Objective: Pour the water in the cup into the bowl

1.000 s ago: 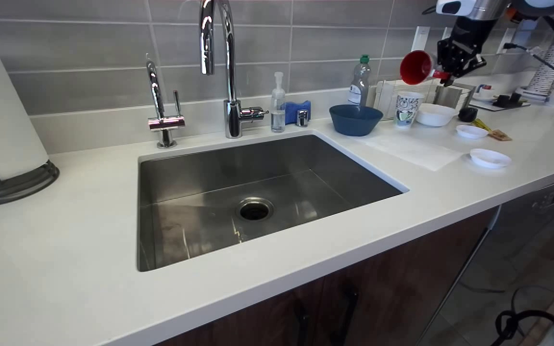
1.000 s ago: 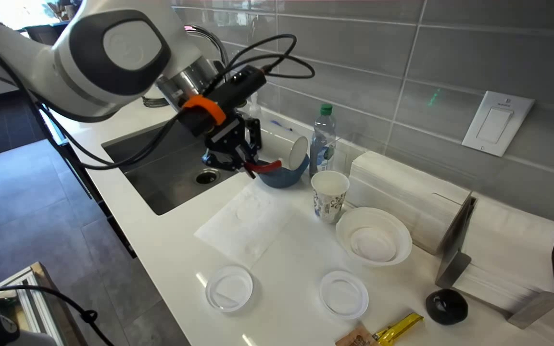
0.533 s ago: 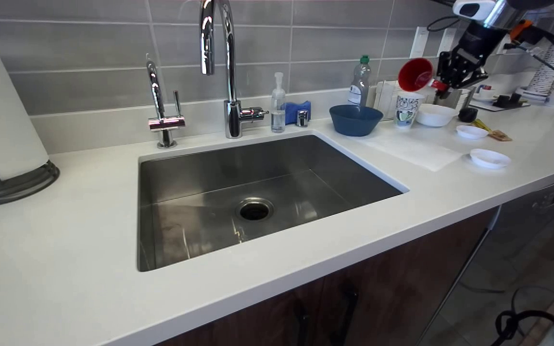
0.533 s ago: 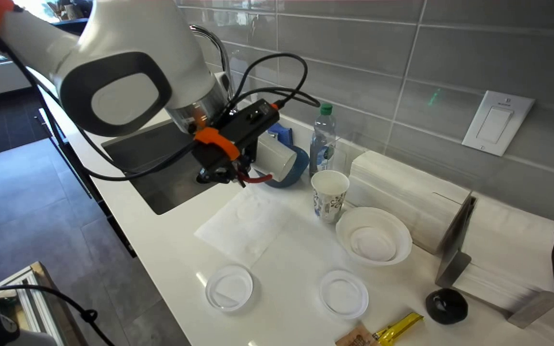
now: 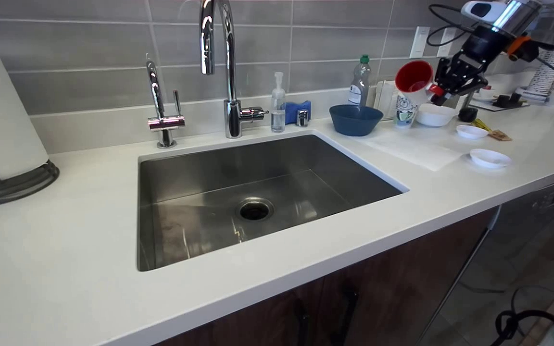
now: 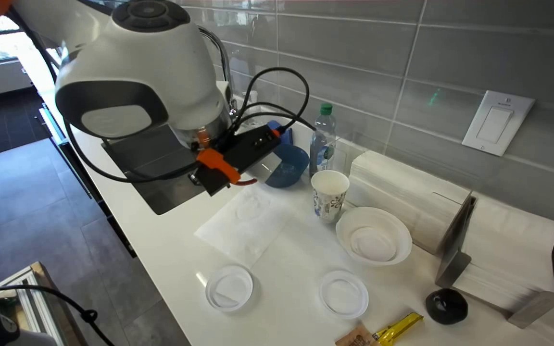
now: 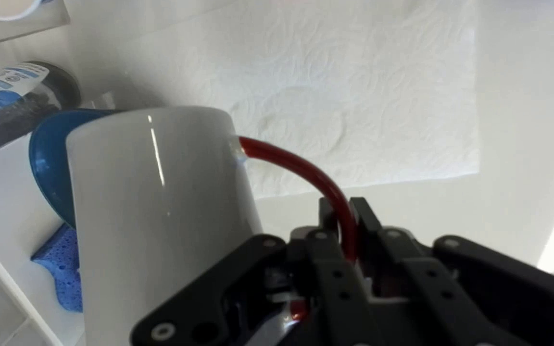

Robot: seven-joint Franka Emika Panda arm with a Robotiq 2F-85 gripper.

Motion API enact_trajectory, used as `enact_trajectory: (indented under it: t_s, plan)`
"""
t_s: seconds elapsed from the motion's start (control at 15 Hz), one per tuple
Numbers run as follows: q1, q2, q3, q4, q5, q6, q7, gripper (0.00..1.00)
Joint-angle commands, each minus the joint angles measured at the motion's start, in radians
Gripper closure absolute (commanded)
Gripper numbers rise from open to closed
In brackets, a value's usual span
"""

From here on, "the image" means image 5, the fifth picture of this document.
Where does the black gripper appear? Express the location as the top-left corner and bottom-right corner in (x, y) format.
(429, 25), (512, 108)

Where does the white mug red handle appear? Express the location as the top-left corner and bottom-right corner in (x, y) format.
(394, 59), (448, 108)

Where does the white bowl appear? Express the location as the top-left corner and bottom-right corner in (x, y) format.
(414, 102), (460, 129)

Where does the blue bowl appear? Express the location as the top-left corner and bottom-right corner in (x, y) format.
(327, 104), (385, 138)

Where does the black round object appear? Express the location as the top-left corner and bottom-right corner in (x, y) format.
(458, 106), (479, 125)

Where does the yellow packet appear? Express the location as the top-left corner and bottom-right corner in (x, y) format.
(471, 115), (495, 132)

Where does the small black device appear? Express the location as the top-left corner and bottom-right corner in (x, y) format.
(491, 90), (527, 111)

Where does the brown paper packet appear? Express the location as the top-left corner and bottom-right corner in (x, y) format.
(487, 127), (514, 144)

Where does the white plastic container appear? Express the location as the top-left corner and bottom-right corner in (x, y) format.
(371, 77), (400, 121)

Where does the clear bottle green cap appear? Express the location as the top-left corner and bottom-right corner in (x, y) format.
(346, 54), (375, 111)

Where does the blue sponge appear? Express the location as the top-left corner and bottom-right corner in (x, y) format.
(283, 98), (314, 129)

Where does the clear soap dispenser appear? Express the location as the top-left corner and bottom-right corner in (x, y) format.
(269, 69), (289, 134)

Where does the dark dishwasher front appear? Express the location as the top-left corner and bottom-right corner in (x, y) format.
(418, 171), (554, 346)

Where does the tall chrome faucet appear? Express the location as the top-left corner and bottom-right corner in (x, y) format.
(198, 0), (269, 140)

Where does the stainless steel sink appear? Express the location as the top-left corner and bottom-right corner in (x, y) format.
(137, 131), (410, 273)

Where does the brown wooden cabinet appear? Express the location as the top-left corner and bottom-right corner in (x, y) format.
(160, 207), (500, 346)

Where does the small chrome tap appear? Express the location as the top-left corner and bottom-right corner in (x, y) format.
(144, 59), (189, 150)

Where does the black towel roll holder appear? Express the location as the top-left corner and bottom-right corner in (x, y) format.
(0, 132), (62, 209)

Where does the white wall outlet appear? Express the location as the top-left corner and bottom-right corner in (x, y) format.
(435, 25), (460, 59)
(408, 25), (433, 59)

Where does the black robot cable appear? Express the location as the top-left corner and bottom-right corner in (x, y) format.
(425, 2), (485, 52)

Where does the wrist camera orange connector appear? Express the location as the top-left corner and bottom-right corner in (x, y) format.
(504, 33), (543, 65)

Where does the black floor cable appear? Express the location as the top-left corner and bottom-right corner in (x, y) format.
(493, 307), (554, 346)

